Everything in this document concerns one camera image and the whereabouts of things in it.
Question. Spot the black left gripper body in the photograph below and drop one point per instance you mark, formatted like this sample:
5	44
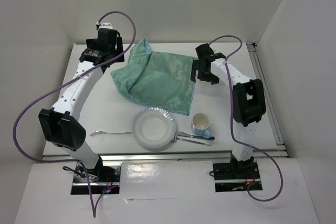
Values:
118	46

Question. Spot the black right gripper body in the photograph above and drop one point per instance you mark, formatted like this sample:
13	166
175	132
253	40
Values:
202	74

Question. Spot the green satin placemat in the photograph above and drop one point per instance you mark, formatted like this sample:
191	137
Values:
156	79

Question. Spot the light blue mug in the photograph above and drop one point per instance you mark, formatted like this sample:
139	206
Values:
200	125

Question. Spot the silver spoon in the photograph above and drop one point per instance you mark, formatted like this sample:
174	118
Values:
182	134

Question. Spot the white ribbed plate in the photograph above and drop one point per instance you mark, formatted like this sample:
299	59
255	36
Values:
154	128

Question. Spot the silver fork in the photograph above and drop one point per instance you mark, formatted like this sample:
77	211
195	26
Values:
108	133

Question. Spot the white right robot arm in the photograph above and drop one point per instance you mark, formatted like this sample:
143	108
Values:
247	103

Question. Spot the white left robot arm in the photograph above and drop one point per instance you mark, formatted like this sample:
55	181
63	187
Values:
60	124

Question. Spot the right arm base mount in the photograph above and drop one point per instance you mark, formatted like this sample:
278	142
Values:
226	180

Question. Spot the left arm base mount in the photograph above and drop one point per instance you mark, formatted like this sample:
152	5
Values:
108	182

